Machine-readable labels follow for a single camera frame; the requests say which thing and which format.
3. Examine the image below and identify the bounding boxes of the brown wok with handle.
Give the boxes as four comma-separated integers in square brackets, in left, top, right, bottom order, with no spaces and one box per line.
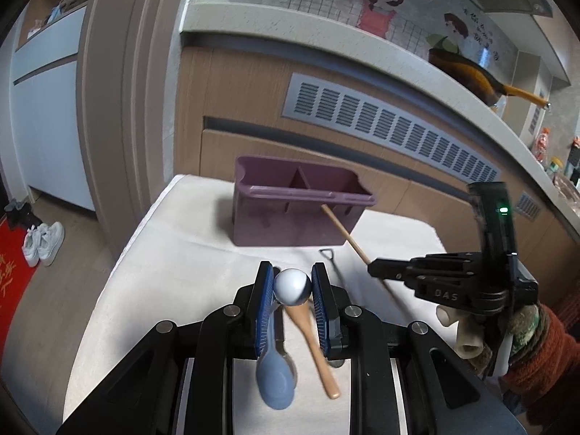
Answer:
[428,48,551,110]

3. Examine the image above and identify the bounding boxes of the light blue rice spoon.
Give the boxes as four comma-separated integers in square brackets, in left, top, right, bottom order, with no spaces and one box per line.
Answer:
[254,267,314,411]

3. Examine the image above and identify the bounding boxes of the purple plastic utensil caddy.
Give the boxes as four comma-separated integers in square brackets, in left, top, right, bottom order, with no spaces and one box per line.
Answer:
[232,155,377,247]

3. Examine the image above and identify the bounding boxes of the black handle steel spoon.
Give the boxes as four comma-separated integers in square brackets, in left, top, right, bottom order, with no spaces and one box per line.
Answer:
[274,318,298,386]

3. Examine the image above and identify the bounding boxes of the red door mat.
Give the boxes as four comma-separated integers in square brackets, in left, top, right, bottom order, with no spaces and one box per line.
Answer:
[0,216,42,357]

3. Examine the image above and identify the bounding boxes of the white kitchen countertop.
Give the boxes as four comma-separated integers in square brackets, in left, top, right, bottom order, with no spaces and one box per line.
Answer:
[179,0,579,231]

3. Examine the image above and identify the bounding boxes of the white cabinet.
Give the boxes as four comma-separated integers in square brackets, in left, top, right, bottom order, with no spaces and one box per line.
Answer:
[1,6,94,211]

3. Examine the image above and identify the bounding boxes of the grey ventilation grille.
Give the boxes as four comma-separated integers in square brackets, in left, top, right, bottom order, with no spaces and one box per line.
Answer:
[282,73,501,183]

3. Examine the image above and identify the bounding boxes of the white table cloth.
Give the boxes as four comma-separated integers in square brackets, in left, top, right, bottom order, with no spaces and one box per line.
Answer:
[57,176,456,434]

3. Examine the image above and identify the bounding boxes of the wooden spoon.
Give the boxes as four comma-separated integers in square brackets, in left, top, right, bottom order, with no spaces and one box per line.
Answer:
[284,302,341,399]

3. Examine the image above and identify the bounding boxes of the white sneaker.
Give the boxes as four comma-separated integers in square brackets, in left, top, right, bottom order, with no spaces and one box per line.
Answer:
[37,222,65,267]
[22,226,41,268]

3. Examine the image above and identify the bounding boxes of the right gloved hand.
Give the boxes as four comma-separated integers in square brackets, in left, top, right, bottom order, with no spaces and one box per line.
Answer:
[436,303,548,377]

